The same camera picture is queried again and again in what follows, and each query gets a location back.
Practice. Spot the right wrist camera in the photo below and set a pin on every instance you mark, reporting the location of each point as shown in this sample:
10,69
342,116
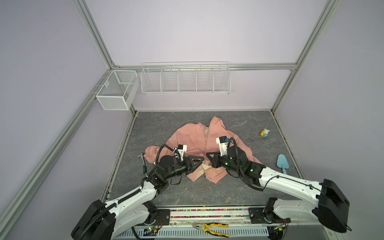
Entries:
223,145

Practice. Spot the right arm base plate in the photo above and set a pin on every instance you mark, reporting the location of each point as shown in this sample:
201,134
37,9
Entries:
261,216

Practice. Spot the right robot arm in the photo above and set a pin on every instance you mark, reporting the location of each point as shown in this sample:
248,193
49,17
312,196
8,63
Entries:
326,200

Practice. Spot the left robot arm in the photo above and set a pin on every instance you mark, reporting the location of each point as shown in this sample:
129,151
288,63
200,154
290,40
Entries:
106,220

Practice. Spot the pink Snoopy zip jacket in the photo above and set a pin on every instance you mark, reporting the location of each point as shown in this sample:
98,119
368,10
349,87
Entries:
200,140

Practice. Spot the white mesh box basket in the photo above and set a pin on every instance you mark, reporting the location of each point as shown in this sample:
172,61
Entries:
118,90

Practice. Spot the white wire shelf basket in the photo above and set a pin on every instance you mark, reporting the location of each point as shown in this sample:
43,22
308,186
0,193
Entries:
186,78

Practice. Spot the yellow handled pliers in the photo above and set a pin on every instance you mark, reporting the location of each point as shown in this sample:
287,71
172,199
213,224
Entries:
206,228

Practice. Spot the small green circuit board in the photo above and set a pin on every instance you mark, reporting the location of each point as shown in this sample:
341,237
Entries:
150,232

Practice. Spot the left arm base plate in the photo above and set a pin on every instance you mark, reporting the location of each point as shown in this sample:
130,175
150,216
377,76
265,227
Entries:
159,217

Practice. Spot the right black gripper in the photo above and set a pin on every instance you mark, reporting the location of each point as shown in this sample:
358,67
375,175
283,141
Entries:
215,161

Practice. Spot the white slotted cable duct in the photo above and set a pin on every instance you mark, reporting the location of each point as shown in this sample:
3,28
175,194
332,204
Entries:
186,233

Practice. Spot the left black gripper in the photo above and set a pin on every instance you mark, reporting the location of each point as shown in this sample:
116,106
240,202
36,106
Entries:
189,164

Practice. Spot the teal silicone spatula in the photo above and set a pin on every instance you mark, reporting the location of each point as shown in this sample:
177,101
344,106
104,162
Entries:
282,163

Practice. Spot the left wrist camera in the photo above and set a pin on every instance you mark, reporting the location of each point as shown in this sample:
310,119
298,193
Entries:
180,152

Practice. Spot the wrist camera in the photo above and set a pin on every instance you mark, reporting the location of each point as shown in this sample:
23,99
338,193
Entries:
223,145
180,152

